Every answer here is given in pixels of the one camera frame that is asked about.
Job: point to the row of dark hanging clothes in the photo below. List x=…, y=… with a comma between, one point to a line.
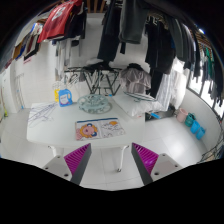
x=206, y=63

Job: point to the dark grey hanging garment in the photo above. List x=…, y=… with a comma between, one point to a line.
x=133, y=23

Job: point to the cartoon print towel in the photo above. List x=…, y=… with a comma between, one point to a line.
x=100, y=129

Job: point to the blue plastic brush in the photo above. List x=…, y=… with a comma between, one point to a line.
x=155, y=116

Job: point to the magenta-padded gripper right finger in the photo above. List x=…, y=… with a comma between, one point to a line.
x=146, y=160

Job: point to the teal clothes hanger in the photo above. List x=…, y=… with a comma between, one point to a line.
x=140, y=96

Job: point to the blue detergent bottle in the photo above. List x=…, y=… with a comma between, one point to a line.
x=65, y=98

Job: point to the white pillow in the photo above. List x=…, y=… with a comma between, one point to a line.
x=136, y=105

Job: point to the black folding drying rack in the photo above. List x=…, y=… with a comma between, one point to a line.
x=100, y=75

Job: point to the grey shirt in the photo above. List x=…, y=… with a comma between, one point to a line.
x=135, y=80

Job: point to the red hanging jersey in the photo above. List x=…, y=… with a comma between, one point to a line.
x=58, y=20

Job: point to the round teal peg hanger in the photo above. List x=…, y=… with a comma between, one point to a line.
x=94, y=104

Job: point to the black hanging clothes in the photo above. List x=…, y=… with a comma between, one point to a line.
x=161, y=50

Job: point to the pink bucket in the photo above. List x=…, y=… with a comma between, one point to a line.
x=182, y=115

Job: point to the row of colourful hanging clothes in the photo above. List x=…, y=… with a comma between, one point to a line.
x=28, y=43

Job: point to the yellow detergent bottle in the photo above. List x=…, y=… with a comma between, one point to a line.
x=56, y=95

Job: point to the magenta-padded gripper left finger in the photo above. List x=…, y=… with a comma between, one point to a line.
x=77, y=160

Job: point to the blue plastic basket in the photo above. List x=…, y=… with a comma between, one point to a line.
x=200, y=133
x=195, y=127

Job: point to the black hanging trousers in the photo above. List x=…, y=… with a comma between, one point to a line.
x=109, y=36

